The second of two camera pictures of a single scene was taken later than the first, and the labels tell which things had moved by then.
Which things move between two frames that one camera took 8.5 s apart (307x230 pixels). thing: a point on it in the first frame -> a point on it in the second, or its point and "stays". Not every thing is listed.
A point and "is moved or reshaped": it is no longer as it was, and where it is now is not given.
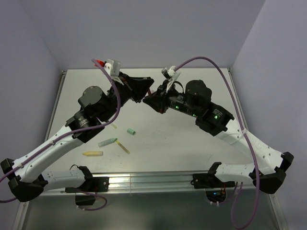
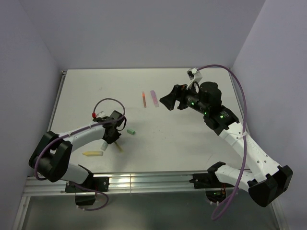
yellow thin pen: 120,145 is moved or reshaped
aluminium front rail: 119,183 stays
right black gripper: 158,100 -> 169,100
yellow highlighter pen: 93,153 stays
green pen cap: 131,131 stays
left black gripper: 136,88 -> 110,140
